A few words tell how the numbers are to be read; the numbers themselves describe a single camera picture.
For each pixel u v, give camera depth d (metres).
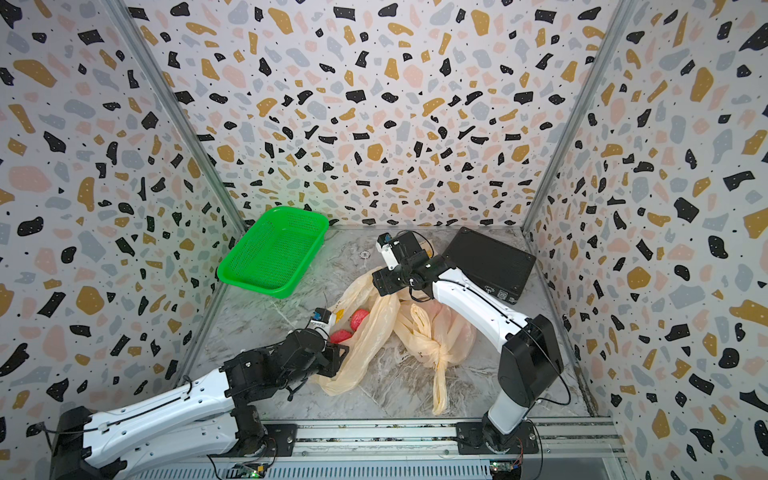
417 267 0.62
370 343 0.78
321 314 0.67
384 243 0.74
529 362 0.44
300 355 0.54
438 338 0.78
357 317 0.89
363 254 1.13
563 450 0.73
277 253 1.10
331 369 0.65
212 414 0.48
